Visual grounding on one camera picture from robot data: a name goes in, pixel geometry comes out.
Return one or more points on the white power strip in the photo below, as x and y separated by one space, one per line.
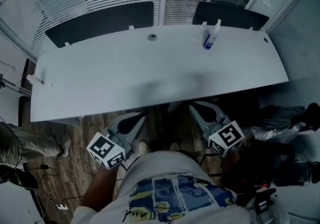
62 206

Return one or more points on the white clamp on desk edge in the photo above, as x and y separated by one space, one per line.
35 79

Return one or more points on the person's left forearm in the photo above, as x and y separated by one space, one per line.
100 188

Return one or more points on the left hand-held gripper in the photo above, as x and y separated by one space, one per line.
106 150

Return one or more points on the person's right forearm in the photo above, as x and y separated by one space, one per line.
233 170

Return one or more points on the white spray bottle blue label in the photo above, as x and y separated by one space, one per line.
210 39

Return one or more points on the person's shoe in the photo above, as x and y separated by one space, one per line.
174 147
144 147
66 144

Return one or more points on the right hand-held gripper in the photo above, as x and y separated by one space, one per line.
226 138

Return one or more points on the black chest-mounted device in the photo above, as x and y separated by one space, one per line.
260 199

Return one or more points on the black desk divider panel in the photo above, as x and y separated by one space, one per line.
100 23
230 15

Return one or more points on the white panel clip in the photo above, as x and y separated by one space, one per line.
67 44
131 28
204 24
250 29

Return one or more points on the person's left shoe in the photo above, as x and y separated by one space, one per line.
144 147

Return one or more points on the person's white printed shirt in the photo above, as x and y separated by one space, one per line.
170 188

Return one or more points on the black office chair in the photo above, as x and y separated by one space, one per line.
280 148

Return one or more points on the person's right shoe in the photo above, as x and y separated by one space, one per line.
174 147

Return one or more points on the black power adapter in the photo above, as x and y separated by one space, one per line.
45 167

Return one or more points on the grey round desk grommet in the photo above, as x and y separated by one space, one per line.
152 37

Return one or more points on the black bag with yellow stripe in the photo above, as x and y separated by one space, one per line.
20 178

